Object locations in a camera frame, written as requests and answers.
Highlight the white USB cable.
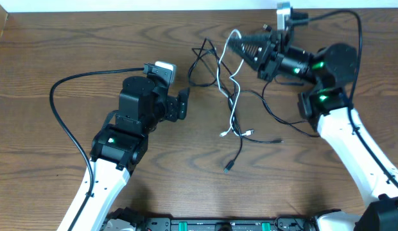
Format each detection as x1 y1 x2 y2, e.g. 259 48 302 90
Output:
216 28 255 138

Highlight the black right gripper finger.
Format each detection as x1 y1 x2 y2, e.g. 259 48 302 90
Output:
228 41 273 71
232 33 272 45

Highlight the black left camera cable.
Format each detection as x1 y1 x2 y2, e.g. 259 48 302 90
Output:
49 67 145 231

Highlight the thin black USB cable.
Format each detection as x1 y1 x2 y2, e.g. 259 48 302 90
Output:
239 24 320 144

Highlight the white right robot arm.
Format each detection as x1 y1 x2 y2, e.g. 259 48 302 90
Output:
227 31 398 230

